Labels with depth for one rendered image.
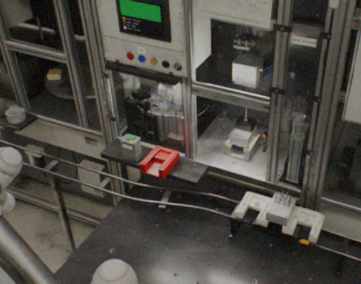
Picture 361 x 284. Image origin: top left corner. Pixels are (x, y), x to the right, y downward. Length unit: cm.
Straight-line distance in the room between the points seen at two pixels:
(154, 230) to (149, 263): 19
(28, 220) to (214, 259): 170
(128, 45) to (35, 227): 171
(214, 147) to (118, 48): 69
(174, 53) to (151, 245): 88
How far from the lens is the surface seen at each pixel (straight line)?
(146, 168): 225
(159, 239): 227
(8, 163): 167
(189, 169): 226
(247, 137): 226
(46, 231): 341
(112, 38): 218
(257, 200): 214
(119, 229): 234
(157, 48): 207
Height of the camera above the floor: 237
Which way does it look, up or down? 35 degrees down
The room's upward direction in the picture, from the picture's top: straight up
